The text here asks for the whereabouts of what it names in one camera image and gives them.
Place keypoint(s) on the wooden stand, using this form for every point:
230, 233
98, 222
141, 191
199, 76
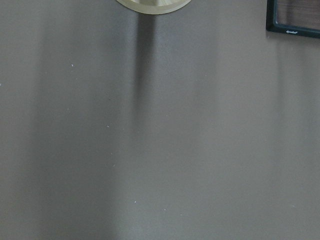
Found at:
154, 7

